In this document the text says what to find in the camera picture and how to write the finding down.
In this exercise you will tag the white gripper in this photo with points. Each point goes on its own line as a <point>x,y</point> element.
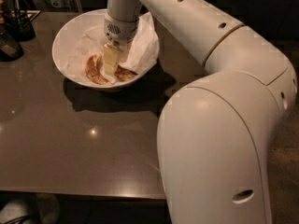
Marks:
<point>121,31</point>

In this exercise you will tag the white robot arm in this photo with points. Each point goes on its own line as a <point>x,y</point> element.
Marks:
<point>214,134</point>

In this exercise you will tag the white round bowl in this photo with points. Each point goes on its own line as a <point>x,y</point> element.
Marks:
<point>65,40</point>

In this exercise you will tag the white crumpled paper liner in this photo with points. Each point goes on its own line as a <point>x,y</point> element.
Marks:
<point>142,56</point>

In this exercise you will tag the dark round container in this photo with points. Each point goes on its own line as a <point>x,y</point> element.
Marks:
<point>10,49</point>

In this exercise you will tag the white object under table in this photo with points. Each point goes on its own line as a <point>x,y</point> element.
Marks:
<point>29,208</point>

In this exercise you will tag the black wire utensil holder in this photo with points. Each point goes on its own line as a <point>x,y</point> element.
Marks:
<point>21,27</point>

